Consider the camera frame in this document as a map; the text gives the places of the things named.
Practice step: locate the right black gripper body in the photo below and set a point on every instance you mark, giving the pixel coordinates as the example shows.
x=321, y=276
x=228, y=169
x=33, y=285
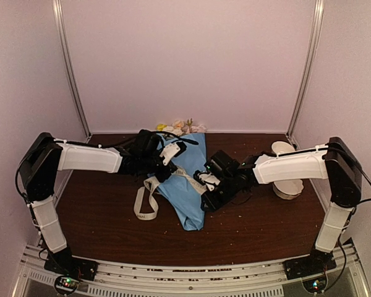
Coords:
x=229, y=192

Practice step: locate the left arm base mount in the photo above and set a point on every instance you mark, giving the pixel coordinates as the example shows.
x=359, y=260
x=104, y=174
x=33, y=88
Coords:
x=79, y=269

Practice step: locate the aluminium frame post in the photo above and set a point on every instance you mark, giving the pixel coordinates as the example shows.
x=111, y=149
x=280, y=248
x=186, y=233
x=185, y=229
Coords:
x=315, y=33
x=69, y=69

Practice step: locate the right aluminium frame post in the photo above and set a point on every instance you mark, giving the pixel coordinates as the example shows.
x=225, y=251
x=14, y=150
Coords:
x=315, y=33

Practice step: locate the front aluminium rail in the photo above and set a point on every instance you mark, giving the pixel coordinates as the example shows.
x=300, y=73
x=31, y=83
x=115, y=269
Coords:
x=269, y=278

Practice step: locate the cream printed ribbon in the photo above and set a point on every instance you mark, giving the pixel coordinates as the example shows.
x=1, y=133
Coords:
x=146, y=206

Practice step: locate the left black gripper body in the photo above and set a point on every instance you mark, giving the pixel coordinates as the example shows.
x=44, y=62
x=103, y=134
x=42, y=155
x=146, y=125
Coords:
x=148, y=164

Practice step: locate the plain white bowl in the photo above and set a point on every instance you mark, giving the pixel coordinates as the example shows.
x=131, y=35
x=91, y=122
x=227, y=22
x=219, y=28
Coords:
x=280, y=147

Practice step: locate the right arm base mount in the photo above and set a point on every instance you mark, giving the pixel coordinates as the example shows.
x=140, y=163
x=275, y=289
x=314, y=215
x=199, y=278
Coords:
x=306, y=266

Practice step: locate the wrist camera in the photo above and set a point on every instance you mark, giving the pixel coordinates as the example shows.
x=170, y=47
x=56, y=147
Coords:
x=172, y=150
x=207, y=179

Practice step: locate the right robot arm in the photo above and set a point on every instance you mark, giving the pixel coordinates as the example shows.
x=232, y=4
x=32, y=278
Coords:
x=334, y=162

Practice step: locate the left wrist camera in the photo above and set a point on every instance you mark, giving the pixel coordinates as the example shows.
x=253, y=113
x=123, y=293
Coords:
x=172, y=150

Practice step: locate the blue wrapping paper sheet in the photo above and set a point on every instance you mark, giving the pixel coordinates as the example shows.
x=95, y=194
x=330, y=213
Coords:
x=179, y=191

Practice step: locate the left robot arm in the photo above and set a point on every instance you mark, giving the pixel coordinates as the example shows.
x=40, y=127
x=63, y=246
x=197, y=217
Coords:
x=37, y=173

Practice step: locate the left aluminium frame post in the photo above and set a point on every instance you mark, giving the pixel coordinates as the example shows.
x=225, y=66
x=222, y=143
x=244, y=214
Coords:
x=69, y=69

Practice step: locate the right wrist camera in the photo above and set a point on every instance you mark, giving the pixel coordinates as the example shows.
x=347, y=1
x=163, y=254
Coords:
x=207, y=179

